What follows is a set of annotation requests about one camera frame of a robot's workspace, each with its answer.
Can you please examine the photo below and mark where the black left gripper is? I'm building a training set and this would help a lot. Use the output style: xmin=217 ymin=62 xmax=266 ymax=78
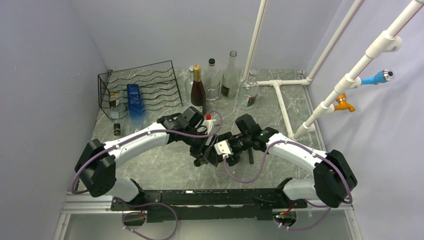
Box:
xmin=182 ymin=127 xmax=219 ymax=168

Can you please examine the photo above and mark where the amber bottle gold foil neck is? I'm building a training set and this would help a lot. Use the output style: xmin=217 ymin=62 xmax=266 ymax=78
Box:
xmin=190 ymin=64 xmax=207 ymax=115

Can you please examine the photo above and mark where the clear bottle green label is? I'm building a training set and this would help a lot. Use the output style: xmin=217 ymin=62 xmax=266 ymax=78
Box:
xmin=237 ymin=69 xmax=259 ymax=109

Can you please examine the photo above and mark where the clear bottle with dark label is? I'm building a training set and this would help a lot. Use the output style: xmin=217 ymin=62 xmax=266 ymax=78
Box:
xmin=220 ymin=50 xmax=238 ymax=99

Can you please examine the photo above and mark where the clear bottle red label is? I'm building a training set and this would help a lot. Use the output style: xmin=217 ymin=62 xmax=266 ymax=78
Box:
xmin=184 ymin=65 xmax=194 ymax=103

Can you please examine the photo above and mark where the clear frosted short bottle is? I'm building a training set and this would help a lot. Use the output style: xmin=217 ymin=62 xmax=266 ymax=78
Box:
xmin=203 ymin=58 xmax=221 ymax=101

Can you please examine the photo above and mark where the blue glass bottle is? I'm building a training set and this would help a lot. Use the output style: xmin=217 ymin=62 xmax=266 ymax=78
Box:
xmin=126 ymin=84 xmax=144 ymax=133

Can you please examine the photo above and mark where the small bottle black cap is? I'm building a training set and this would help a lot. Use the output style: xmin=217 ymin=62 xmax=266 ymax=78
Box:
xmin=109 ymin=92 xmax=122 ymax=136

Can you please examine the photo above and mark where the dark bottle silver cap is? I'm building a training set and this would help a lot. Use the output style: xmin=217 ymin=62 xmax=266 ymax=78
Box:
xmin=190 ymin=136 xmax=223 ymax=167

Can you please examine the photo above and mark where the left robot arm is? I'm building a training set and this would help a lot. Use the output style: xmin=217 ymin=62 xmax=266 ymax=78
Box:
xmin=71 ymin=106 xmax=222 ymax=210

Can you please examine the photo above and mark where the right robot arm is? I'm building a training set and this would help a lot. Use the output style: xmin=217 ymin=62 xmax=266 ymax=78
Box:
xmin=213 ymin=114 xmax=358 ymax=208

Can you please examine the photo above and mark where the orange tap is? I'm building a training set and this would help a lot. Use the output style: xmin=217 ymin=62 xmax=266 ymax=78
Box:
xmin=334 ymin=93 xmax=356 ymax=112

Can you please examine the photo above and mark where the blue tap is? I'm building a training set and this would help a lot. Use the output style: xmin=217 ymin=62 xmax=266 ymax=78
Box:
xmin=361 ymin=69 xmax=395 ymax=86

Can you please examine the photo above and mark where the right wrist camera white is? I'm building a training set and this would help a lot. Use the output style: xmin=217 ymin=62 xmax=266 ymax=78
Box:
xmin=214 ymin=139 xmax=233 ymax=156

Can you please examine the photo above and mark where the black handled hammer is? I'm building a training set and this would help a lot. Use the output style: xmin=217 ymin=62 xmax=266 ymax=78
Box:
xmin=248 ymin=148 xmax=255 ymax=165

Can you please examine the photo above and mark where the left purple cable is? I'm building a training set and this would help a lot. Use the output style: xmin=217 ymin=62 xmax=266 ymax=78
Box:
xmin=70 ymin=110 xmax=223 ymax=240

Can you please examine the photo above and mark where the purple cable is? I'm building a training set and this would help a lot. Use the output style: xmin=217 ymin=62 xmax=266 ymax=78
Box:
xmin=223 ymin=140 xmax=354 ymax=232
xmin=70 ymin=110 xmax=223 ymax=240

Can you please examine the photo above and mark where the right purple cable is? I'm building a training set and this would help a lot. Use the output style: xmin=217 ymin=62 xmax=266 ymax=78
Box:
xmin=223 ymin=140 xmax=354 ymax=232

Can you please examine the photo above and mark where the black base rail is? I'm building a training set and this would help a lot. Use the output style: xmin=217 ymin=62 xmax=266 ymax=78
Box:
xmin=110 ymin=188 xmax=307 ymax=223

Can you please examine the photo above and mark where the black wire wine rack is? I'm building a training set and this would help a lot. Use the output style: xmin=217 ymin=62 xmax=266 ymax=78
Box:
xmin=97 ymin=60 xmax=184 ymax=118

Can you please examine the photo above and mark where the white pvc pipe frame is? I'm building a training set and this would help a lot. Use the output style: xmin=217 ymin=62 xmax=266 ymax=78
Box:
xmin=251 ymin=0 xmax=424 ymax=143

